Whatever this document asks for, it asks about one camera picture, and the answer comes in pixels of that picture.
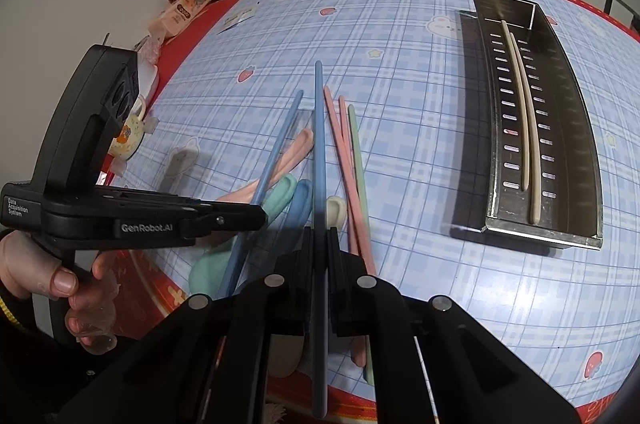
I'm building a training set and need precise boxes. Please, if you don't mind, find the beige chopstick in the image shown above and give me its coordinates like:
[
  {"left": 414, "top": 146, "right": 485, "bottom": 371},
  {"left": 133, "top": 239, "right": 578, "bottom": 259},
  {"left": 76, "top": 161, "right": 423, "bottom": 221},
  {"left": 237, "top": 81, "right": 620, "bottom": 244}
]
[
  {"left": 500, "top": 20, "right": 530, "bottom": 191},
  {"left": 511, "top": 32, "right": 542, "bottom": 225}
]

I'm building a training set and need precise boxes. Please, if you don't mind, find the blue plaid table mat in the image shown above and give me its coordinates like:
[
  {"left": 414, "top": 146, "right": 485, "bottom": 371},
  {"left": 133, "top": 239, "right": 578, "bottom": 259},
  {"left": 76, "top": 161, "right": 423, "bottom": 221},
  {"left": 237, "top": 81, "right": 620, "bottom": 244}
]
[{"left": 117, "top": 0, "right": 639, "bottom": 406}]

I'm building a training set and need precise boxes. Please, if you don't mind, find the green chopstick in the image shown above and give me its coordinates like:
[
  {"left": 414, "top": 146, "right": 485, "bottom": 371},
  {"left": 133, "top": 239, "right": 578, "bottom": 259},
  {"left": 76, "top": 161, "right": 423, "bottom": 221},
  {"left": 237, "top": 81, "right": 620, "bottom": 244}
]
[{"left": 347, "top": 105, "right": 374, "bottom": 386}]

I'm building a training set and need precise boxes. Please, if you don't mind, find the metal utensil tray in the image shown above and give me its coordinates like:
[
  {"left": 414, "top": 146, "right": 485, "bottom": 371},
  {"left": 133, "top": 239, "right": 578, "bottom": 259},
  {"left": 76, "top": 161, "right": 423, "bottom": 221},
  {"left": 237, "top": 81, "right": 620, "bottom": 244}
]
[{"left": 451, "top": 0, "right": 604, "bottom": 253}]

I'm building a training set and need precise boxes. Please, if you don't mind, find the yellow cartoon mug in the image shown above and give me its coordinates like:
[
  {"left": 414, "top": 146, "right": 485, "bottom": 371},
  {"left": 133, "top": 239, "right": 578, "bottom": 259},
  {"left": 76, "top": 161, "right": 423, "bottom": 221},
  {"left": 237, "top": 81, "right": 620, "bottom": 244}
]
[{"left": 108, "top": 95, "right": 146, "bottom": 161}]

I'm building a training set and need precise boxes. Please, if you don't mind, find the white paper label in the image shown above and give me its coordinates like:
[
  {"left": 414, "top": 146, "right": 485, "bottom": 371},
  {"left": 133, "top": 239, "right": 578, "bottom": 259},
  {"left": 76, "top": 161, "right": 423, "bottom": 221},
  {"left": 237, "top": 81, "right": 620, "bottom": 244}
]
[{"left": 218, "top": 5, "right": 258, "bottom": 33}]

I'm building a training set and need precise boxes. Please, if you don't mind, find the blue spoon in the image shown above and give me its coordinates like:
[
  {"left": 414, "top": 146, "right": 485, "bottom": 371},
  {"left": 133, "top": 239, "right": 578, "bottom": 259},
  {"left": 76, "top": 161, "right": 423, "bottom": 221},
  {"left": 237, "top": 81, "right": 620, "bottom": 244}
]
[{"left": 248, "top": 174, "right": 312, "bottom": 269}]

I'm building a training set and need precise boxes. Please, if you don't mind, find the pink spoon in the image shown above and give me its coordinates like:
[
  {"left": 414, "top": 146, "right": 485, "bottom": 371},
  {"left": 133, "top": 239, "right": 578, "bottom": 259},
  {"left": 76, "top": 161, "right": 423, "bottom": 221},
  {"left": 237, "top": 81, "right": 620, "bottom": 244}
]
[{"left": 218, "top": 129, "right": 314, "bottom": 203}]

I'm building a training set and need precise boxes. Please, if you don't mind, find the person's left hand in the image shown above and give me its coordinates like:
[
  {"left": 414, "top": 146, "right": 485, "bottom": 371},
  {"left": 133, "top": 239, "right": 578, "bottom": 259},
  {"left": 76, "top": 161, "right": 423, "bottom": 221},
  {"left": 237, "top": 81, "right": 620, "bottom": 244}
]
[{"left": 1, "top": 231, "right": 119, "bottom": 355}]

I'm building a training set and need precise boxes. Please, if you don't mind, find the beige spoon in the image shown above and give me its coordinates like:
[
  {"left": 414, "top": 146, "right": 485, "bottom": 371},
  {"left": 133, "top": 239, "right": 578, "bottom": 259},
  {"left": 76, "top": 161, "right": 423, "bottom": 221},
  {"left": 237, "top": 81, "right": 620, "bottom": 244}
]
[{"left": 326, "top": 196, "right": 347, "bottom": 230}]

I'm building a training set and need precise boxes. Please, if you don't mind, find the pink tissue pack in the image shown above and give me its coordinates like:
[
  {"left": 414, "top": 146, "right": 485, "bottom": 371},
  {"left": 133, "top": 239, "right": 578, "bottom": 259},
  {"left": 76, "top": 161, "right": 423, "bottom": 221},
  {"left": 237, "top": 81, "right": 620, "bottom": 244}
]
[{"left": 148, "top": 0, "right": 211, "bottom": 39}]

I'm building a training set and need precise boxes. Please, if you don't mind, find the green spoon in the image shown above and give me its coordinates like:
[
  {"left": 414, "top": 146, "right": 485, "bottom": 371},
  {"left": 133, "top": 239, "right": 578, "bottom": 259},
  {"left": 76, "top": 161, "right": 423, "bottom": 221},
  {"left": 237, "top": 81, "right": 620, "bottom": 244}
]
[{"left": 188, "top": 173, "right": 298, "bottom": 300}]

